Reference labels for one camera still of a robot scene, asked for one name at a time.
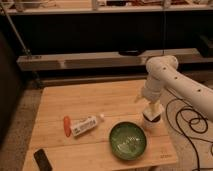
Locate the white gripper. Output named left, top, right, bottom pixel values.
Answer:
left=135, top=78, right=164, bottom=117

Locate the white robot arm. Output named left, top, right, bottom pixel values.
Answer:
left=140, top=55, right=213, bottom=122

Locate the green ceramic bowl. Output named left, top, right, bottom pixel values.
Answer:
left=109, top=121, right=147, bottom=161

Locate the white cup with black band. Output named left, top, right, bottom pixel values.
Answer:
left=142, top=105, right=164, bottom=130

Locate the dark object on shelf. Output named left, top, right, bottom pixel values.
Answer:
left=118, top=50, right=145, bottom=56

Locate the white plastic bottle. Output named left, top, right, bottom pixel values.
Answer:
left=70, top=114, right=105, bottom=137

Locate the black smartphone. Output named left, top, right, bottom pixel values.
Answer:
left=34, top=149, right=52, bottom=171

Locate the metal shelf unit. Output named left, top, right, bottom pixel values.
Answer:
left=0, top=0, right=213, bottom=87

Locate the black cable on floor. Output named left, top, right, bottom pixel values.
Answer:
left=164, top=87, right=213, bottom=171

